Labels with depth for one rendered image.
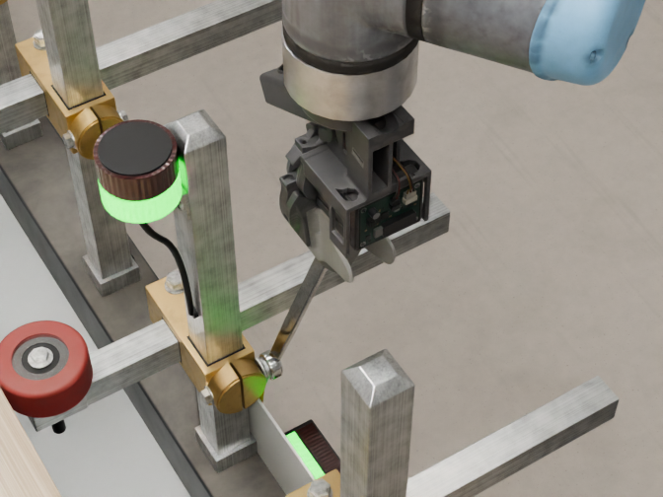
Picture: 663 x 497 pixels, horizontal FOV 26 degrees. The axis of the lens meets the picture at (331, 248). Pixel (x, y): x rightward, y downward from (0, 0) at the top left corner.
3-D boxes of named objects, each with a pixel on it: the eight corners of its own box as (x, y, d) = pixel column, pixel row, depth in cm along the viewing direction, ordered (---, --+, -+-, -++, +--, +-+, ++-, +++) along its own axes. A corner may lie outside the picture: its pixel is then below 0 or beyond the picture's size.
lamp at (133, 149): (179, 289, 122) (154, 108, 106) (210, 334, 119) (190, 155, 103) (116, 318, 120) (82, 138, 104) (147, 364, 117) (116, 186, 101)
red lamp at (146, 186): (156, 129, 108) (153, 108, 106) (193, 179, 104) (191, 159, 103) (83, 160, 106) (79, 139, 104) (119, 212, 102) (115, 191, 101)
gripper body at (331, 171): (341, 267, 102) (342, 148, 93) (280, 191, 107) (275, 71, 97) (431, 224, 104) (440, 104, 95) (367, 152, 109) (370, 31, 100)
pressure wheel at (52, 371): (80, 378, 132) (62, 301, 123) (118, 440, 128) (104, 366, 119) (0, 415, 130) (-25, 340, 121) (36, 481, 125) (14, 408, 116)
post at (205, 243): (236, 446, 143) (202, 100, 106) (253, 471, 141) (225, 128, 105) (204, 461, 142) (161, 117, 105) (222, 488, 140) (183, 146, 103)
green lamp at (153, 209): (159, 152, 110) (156, 132, 108) (195, 202, 106) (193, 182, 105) (87, 182, 108) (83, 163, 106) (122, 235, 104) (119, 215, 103)
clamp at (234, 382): (196, 296, 135) (192, 262, 131) (268, 398, 128) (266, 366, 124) (143, 321, 133) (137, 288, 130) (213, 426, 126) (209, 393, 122)
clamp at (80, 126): (74, 61, 141) (67, 23, 138) (136, 145, 134) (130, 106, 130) (16, 84, 139) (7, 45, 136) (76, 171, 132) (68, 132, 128)
